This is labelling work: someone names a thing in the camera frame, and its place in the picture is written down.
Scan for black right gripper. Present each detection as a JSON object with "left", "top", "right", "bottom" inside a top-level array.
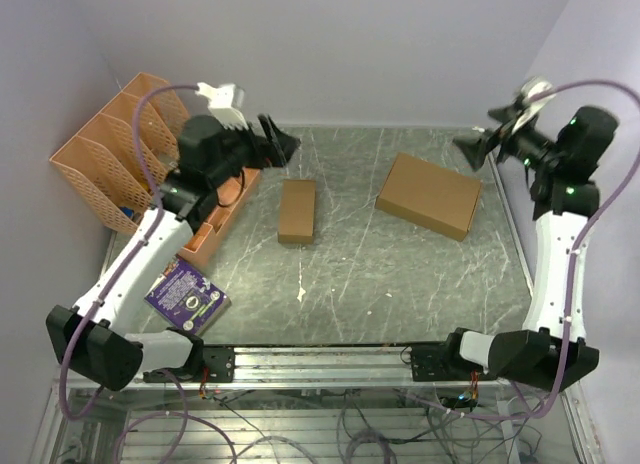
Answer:
[{"left": 453, "top": 103, "right": 564, "bottom": 172}]

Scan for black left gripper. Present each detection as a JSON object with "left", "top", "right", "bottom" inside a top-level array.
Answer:
[{"left": 208, "top": 114, "right": 302, "bottom": 188}]

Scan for cardboard box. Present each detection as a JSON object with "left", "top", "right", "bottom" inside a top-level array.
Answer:
[
  {"left": 278, "top": 179, "right": 316, "bottom": 244},
  {"left": 375, "top": 152, "right": 483, "bottom": 242}
]

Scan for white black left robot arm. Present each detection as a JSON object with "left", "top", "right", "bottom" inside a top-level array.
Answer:
[{"left": 46, "top": 114, "right": 300, "bottom": 391}]

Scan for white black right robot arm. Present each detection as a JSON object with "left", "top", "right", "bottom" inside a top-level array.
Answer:
[{"left": 440, "top": 106, "right": 618, "bottom": 392}]

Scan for closed folded cardboard box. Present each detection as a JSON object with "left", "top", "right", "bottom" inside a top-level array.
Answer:
[{"left": 375, "top": 152, "right": 483, "bottom": 242}]

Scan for pink plastic desk organizer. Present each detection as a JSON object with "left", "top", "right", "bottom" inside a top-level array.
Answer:
[{"left": 48, "top": 72, "right": 264, "bottom": 268}]

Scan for purple book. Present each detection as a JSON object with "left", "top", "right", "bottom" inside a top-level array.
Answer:
[{"left": 144, "top": 256, "right": 231, "bottom": 335}]

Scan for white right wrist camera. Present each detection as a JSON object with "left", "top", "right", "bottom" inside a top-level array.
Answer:
[{"left": 512, "top": 77, "right": 555, "bottom": 132}]

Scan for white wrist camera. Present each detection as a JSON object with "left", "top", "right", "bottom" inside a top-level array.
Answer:
[
  {"left": 512, "top": 77, "right": 555, "bottom": 132},
  {"left": 195, "top": 82, "right": 249, "bottom": 130}
]

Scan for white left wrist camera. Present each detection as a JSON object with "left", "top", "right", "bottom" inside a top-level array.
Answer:
[{"left": 195, "top": 82, "right": 249, "bottom": 130}]

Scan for aluminium frame rail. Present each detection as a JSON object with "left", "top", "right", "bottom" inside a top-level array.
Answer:
[{"left": 52, "top": 344, "right": 581, "bottom": 389}]

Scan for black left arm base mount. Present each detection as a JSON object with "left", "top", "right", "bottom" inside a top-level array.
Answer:
[{"left": 170, "top": 345, "right": 236, "bottom": 384}]

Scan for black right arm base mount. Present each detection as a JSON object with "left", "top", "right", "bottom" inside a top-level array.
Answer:
[{"left": 409, "top": 342, "right": 492, "bottom": 383}]

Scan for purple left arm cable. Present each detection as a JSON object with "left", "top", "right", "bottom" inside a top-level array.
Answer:
[{"left": 57, "top": 85, "right": 236, "bottom": 464}]

